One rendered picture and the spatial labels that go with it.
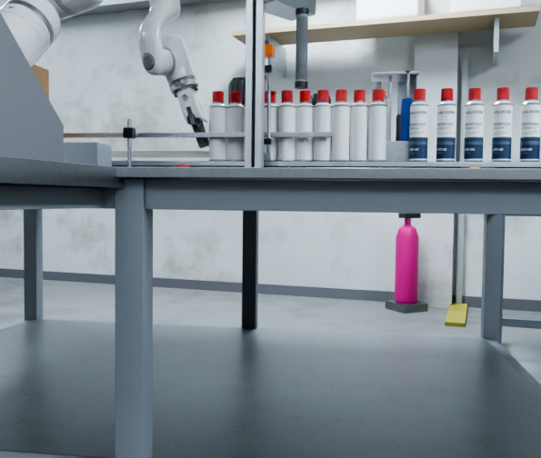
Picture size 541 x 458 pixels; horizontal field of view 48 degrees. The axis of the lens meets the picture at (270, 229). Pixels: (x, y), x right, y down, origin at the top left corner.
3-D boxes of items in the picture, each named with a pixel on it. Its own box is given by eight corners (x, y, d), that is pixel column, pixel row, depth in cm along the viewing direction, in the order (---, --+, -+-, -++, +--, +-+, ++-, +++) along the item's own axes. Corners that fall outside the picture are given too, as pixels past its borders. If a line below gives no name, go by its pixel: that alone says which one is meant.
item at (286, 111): (295, 162, 180) (296, 92, 179) (294, 161, 175) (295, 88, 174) (278, 162, 181) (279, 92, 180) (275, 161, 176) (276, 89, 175)
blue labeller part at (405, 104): (411, 156, 180) (412, 100, 179) (412, 155, 176) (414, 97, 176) (399, 156, 180) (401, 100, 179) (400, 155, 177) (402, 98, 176)
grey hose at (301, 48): (308, 89, 168) (309, 11, 167) (306, 86, 165) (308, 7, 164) (295, 89, 169) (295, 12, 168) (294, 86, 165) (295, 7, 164)
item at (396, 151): (415, 164, 189) (416, 80, 187) (418, 162, 176) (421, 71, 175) (368, 164, 191) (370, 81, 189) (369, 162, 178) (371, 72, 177)
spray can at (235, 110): (241, 163, 184) (242, 94, 183) (245, 162, 179) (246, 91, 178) (224, 162, 183) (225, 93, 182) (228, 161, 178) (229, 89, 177)
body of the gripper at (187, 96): (192, 80, 176) (205, 117, 176) (200, 86, 186) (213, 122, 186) (167, 89, 177) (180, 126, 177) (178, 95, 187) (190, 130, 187)
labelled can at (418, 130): (426, 163, 175) (427, 90, 174) (428, 162, 170) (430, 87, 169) (407, 163, 176) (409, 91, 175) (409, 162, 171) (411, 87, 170)
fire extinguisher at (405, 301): (429, 307, 444) (431, 213, 441) (425, 314, 415) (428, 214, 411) (387, 304, 453) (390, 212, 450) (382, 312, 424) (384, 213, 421)
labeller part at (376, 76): (415, 81, 187) (415, 77, 187) (419, 74, 176) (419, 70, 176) (370, 82, 189) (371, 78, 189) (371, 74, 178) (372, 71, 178)
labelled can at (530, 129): (536, 163, 171) (538, 89, 170) (542, 162, 166) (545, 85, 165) (516, 163, 172) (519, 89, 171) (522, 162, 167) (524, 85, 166)
